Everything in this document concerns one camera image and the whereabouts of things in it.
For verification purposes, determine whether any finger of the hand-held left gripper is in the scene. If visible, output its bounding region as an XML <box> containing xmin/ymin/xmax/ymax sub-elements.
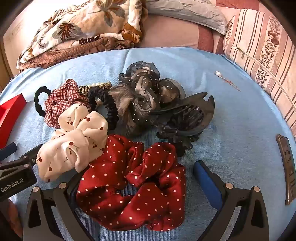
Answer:
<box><xmin>19</xmin><ymin>144</ymin><xmax>44</xmax><ymax>166</ymax></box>
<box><xmin>0</xmin><ymin>142</ymin><xmax>18</xmax><ymax>161</ymax></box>

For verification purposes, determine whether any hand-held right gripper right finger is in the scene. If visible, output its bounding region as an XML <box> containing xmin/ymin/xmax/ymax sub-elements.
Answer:
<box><xmin>193</xmin><ymin>160</ymin><xmax>270</xmax><ymax>241</ymax></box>

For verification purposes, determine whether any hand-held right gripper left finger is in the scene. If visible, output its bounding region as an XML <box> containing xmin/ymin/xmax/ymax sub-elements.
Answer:
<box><xmin>23</xmin><ymin>172</ymin><xmax>93</xmax><ymax>241</ymax></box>

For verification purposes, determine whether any red box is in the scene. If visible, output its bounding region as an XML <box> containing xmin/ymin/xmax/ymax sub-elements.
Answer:
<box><xmin>0</xmin><ymin>93</ymin><xmax>27</xmax><ymax>149</ymax></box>

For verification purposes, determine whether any white cherry print scrunchie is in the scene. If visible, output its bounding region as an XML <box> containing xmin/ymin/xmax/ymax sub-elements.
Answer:
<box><xmin>36</xmin><ymin>103</ymin><xmax>109</xmax><ymax>183</ymax></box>

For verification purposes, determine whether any red polka dot scrunchie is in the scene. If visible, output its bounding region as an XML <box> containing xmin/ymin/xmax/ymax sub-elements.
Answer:
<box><xmin>76</xmin><ymin>134</ymin><xmax>187</xmax><ymax>232</ymax></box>

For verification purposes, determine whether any brown rhinestone hair clip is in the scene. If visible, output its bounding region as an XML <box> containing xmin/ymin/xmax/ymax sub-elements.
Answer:
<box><xmin>276</xmin><ymin>134</ymin><xmax>296</xmax><ymax>206</ymax></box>

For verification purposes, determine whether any pearl hair band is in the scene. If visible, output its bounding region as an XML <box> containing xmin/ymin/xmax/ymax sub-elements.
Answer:
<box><xmin>78</xmin><ymin>81</ymin><xmax>113</xmax><ymax>95</ymax></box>

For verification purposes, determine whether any black sheer dotted scrunchie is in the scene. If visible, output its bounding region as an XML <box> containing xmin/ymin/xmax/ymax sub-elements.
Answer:
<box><xmin>118</xmin><ymin>61</ymin><xmax>186</xmax><ymax>124</ymax></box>

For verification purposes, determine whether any black flower hair clip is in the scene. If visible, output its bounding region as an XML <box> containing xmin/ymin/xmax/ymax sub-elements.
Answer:
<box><xmin>156</xmin><ymin>115</ymin><xmax>201</xmax><ymax>157</ymax></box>

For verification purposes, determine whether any light blue cloth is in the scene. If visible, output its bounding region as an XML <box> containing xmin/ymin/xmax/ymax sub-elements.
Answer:
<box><xmin>0</xmin><ymin>47</ymin><xmax>296</xmax><ymax>241</ymax></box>

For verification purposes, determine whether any red plaid scrunchie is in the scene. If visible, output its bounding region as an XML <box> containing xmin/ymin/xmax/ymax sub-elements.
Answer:
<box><xmin>44</xmin><ymin>79</ymin><xmax>92</xmax><ymax>129</ymax></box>

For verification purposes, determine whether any black claw hair clip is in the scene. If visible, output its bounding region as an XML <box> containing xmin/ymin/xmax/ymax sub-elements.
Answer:
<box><xmin>149</xmin><ymin>92</ymin><xmax>215</xmax><ymax>138</ymax></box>

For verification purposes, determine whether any black satin scrunchie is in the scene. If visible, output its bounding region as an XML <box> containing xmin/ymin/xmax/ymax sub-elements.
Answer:
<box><xmin>87</xmin><ymin>86</ymin><xmax>119</xmax><ymax>131</ymax></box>

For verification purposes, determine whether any grey satin scrunchie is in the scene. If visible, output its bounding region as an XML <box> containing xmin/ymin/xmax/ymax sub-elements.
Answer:
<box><xmin>107</xmin><ymin>84</ymin><xmax>141</xmax><ymax>138</ymax></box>

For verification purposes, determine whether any floral leaf print blanket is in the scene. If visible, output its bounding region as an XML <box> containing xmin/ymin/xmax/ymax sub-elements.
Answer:
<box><xmin>16</xmin><ymin>0</ymin><xmax>149</xmax><ymax>73</ymax></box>

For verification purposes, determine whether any striped floral pillow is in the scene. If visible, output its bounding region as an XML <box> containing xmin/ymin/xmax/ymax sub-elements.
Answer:
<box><xmin>222</xmin><ymin>8</ymin><xmax>296</xmax><ymax>139</ymax></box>

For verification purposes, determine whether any pink bed sheet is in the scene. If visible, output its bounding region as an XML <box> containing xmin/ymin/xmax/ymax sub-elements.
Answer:
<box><xmin>129</xmin><ymin>0</ymin><xmax>273</xmax><ymax>55</ymax></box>

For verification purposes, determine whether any grey quilted pillow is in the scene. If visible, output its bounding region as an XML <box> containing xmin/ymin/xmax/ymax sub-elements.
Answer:
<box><xmin>144</xmin><ymin>0</ymin><xmax>228</xmax><ymax>36</ymax></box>

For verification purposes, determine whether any thin black hair tie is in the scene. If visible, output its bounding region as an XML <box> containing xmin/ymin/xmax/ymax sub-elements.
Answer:
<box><xmin>34</xmin><ymin>86</ymin><xmax>52</xmax><ymax>117</ymax></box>

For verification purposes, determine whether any pearl pendant necklace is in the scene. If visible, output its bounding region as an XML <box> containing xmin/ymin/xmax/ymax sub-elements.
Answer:
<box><xmin>214</xmin><ymin>71</ymin><xmax>241</xmax><ymax>92</ymax></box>

